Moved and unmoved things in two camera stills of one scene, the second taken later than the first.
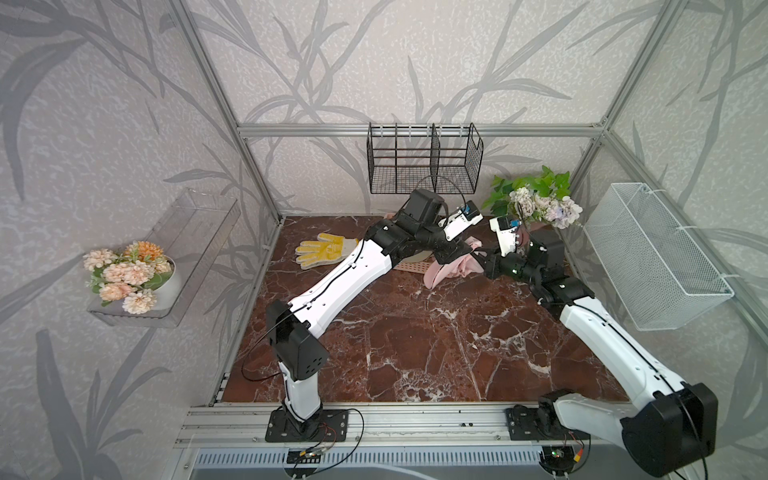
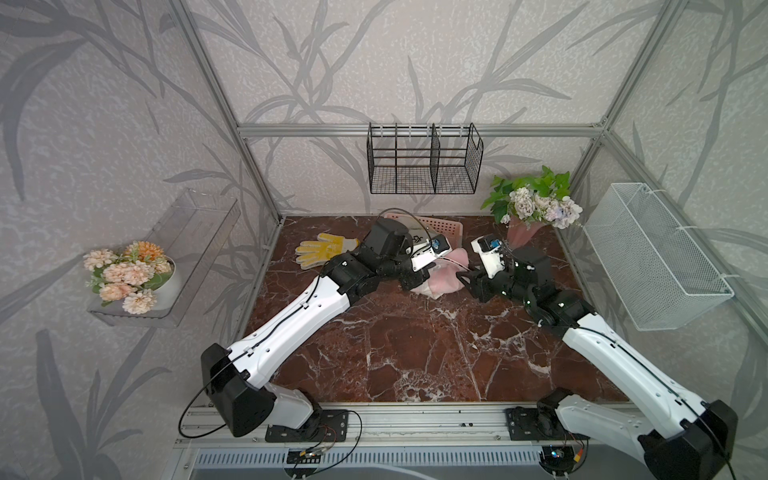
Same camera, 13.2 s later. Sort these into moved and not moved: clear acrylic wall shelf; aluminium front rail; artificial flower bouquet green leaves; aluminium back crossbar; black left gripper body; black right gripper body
Moved: black right gripper body; black left gripper body
Not moved: clear acrylic wall shelf; aluminium front rail; artificial flower bouquet green leaves; aluminium back crossbar
